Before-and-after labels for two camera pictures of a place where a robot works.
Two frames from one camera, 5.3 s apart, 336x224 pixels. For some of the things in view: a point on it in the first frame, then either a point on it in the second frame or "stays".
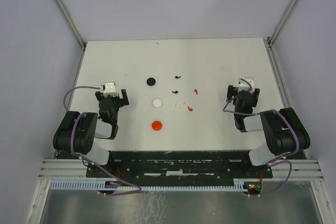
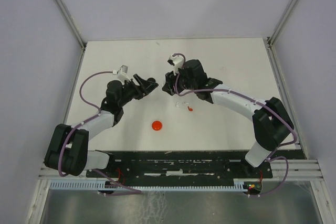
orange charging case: [156, 125] stays
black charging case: [150, 81] stays
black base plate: [181, 167] stays
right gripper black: [231, 91] -> [169, 83]
